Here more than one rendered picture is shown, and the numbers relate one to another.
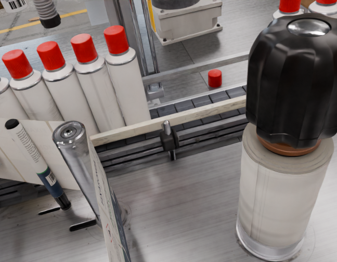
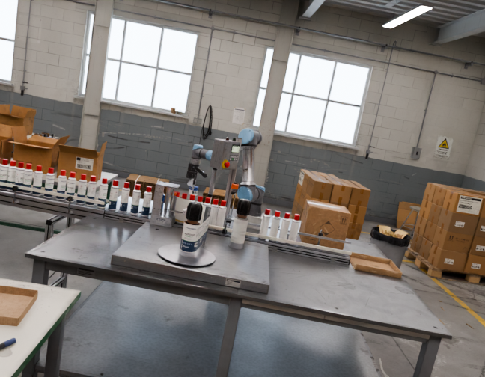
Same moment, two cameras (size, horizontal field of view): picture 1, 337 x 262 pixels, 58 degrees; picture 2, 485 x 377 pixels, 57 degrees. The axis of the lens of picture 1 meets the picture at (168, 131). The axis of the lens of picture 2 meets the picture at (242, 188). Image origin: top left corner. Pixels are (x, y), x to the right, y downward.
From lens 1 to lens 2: 245 cm
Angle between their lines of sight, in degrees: 34
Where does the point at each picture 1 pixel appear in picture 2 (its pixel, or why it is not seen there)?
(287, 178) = (237, 220)
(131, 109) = (218, 221)
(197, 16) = (256, 221)
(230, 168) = not seen: hidden behind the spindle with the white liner
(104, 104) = (213, 216)
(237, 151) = not seen: hidden behind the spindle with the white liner
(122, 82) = (220, 213)
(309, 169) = (241, 219)
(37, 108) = not seen: hidden behind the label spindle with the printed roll
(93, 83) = (213, 209)
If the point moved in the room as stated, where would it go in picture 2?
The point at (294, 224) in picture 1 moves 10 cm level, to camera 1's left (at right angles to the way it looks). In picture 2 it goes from (238, 235) to (221, 231)
